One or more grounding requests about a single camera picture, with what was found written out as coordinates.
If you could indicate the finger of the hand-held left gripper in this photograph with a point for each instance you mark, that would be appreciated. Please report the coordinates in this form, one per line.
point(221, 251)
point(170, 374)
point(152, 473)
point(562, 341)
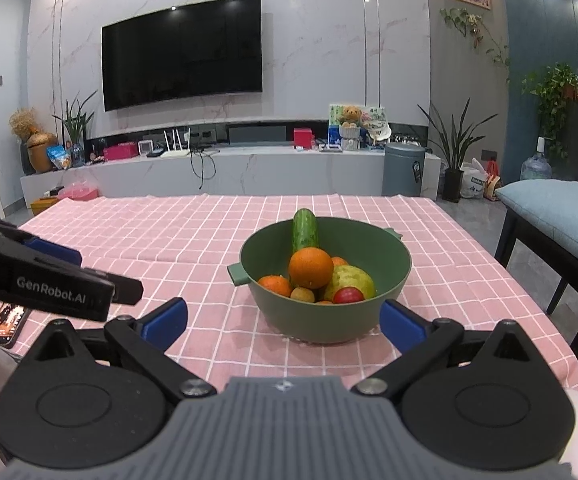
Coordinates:
point(128, 291)
point(56, 254)

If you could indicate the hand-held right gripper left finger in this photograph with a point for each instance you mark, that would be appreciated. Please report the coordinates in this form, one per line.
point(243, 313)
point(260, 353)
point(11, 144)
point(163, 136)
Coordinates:
point(164, 322)

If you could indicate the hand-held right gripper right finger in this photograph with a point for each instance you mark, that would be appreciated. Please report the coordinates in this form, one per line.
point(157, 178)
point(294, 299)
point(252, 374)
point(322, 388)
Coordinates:
point(401, 325)

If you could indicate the red apple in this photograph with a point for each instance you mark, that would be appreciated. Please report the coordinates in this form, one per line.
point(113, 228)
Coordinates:
point(349, 295)

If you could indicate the green colander bowl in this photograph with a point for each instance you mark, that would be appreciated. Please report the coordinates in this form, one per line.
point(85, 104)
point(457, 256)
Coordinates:
point(319, 325)

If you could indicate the kiwi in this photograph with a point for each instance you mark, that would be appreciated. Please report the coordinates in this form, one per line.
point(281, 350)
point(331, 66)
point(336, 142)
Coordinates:
point(302, 295)

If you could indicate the orange box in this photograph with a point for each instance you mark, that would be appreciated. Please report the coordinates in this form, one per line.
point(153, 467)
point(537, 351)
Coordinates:
point(44, 206)

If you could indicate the black smartphone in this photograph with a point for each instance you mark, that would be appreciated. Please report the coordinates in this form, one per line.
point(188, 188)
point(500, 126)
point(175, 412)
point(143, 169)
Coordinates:
point(4, 325)

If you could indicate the yellow-green pear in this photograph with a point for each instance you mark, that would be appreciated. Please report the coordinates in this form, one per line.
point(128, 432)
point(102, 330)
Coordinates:
point(359, 280)

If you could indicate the pink plastic bag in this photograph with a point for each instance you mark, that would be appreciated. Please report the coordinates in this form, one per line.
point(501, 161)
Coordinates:
point(78, 192)

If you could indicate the pink checked tablecloth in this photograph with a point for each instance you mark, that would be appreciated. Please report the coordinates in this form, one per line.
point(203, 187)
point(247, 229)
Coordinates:
point(169, 240)

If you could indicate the blue snack bag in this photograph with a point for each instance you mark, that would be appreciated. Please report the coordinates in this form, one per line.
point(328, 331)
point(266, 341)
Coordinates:
point(59, 157)

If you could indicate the gold vase with dried grass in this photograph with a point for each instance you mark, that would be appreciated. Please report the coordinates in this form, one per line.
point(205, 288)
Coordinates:
point(41, 152)

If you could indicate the pink tissue box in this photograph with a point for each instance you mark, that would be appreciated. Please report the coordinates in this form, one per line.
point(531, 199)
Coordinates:
point(120, 152)

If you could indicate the potted plant with thin leaves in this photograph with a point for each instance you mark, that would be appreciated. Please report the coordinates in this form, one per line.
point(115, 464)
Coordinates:
point(74, 130)

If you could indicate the green cucumber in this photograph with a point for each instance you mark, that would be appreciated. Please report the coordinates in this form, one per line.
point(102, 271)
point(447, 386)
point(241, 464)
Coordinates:
point(305, 230)

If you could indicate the small white clock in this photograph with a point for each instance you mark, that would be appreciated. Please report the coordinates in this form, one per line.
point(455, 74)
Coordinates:
point(146, 148)

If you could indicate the white router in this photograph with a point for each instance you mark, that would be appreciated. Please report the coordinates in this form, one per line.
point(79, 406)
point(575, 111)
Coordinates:
point(176, 151)

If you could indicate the grey trash bin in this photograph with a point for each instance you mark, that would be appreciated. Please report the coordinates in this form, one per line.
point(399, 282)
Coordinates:
point(403, 170)

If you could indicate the white plastic bag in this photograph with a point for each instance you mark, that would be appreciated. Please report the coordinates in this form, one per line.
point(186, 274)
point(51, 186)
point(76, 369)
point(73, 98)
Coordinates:
point(474, 182)

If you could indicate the red and yellow bag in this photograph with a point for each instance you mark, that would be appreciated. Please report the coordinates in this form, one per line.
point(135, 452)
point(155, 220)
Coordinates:
point(493, 182)

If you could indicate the tall-leaved plant in black pot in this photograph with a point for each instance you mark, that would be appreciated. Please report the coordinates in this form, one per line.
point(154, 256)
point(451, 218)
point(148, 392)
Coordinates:
point(453, 160)

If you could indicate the white marble tv cabinet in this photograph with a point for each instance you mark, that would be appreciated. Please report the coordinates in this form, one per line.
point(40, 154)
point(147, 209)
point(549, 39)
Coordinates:
point(269, 170)

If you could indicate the chair with blue cushion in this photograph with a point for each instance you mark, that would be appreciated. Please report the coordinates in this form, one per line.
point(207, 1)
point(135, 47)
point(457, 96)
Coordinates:
point(559, 215)

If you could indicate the white cap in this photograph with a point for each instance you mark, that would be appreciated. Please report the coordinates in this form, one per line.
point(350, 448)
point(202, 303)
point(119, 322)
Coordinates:
point(379, 132)

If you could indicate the blue box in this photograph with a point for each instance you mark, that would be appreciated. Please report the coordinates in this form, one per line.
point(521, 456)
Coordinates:
point(334, 135)

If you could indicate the black speaker bar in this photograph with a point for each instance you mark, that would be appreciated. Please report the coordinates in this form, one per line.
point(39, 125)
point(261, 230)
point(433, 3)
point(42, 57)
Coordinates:
point(256, 134)

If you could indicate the teddy bear in white basket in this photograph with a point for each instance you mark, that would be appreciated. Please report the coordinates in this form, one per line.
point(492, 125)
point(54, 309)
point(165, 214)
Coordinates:
point(350, 127)

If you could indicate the large water bottle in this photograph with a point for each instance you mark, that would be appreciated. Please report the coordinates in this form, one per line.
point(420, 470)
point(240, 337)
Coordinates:
point(535, 166)

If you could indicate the red box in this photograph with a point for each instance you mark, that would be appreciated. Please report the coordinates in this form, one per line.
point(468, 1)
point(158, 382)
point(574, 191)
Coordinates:
point(304, 139)

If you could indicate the black television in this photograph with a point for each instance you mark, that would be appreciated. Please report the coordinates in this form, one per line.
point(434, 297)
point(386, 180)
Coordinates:
point(184, 55)

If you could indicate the leafy green plant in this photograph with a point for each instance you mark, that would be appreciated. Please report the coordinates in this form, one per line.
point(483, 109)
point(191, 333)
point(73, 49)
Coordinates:
point(551, 90)

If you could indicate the hanging vine plant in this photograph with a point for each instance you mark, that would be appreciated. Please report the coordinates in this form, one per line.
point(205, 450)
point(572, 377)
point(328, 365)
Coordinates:
point(474, 25)

